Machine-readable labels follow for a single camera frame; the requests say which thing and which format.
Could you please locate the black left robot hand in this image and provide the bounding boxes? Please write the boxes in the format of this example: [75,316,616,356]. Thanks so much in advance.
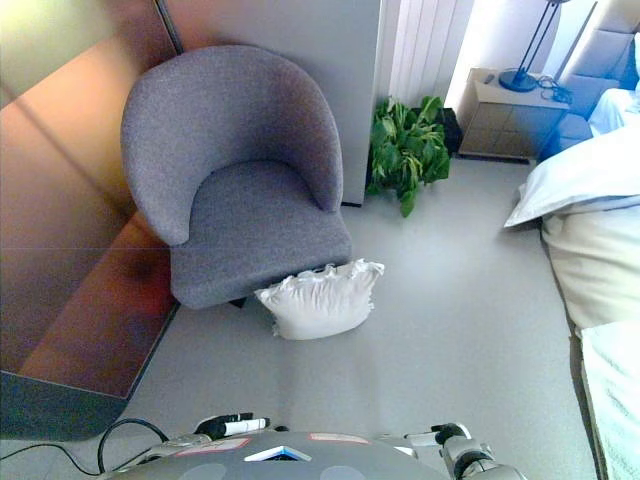
[194,412,272,442]

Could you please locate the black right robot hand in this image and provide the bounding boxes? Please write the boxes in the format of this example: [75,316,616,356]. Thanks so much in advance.
[430,422,474,449]

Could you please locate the white ruffled pillow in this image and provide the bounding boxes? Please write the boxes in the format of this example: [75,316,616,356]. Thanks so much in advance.
[254,258,386,342]

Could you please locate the white bed pillow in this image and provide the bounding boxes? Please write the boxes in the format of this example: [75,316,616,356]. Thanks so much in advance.
[586,87,640,139]

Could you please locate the grey robot torso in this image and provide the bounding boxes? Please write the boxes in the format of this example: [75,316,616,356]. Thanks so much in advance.
[107,430,449,480]

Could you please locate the pale striped blanket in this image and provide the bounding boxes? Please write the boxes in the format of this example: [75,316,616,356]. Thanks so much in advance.
[578,319,640,480]

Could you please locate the cream bed mattress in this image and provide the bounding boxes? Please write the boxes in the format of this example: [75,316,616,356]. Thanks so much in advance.
[541,198,640,332]

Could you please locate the brown wooden cabinet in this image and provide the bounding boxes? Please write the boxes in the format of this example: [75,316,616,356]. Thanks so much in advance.
[0,0,182,443]

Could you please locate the green leafy houseplant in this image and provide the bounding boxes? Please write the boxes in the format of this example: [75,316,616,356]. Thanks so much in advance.
[365,95,452,219]

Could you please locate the black plant pot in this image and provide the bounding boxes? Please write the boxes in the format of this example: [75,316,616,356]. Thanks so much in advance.
[433,106,464,159]

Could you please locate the grey fabric armchair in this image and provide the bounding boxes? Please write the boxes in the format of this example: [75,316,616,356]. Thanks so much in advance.
[120,44,355,309]

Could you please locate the beige nightstand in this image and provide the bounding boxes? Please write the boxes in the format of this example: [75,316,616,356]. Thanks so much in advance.
[458,67,572,165]

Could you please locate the dark blue table lamp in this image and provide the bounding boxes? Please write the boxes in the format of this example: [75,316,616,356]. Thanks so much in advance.
[498,0,599,94]

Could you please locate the white ribbed curtain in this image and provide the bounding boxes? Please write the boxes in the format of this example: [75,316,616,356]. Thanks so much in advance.
[388,0,475,110]

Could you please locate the grey padded headboard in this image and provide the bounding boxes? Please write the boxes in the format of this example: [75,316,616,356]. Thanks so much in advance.
[558,0,640,122]

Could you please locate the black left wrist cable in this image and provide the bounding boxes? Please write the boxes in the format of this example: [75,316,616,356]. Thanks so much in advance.
[96,418,172,475]

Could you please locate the tangled black charger cables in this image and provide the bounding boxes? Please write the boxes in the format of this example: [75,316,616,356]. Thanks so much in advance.
[536,73,572,104]

